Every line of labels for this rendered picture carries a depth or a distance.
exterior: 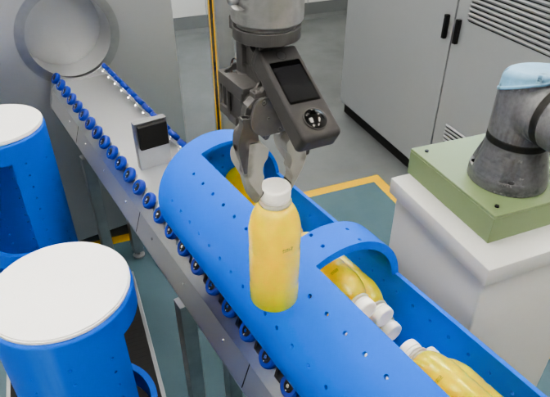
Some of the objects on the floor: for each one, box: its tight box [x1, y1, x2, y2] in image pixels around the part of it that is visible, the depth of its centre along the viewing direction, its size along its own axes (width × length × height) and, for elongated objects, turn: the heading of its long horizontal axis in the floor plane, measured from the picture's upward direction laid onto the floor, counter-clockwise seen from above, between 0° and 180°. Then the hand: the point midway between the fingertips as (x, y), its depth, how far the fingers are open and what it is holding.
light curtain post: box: [205, 0, 237, 130], centre depth 193 cm, size 6×6×170 cm
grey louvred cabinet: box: [340, 0, 550, 168], centre depth 284 cm, size 54×215×145 cm, turn 22°
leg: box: [126, 219, 145, 259], centre depth 250 cm, size 6×6×63 cm
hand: (274, 191), depth 65 cm, fingers closed on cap, 4 cm apart
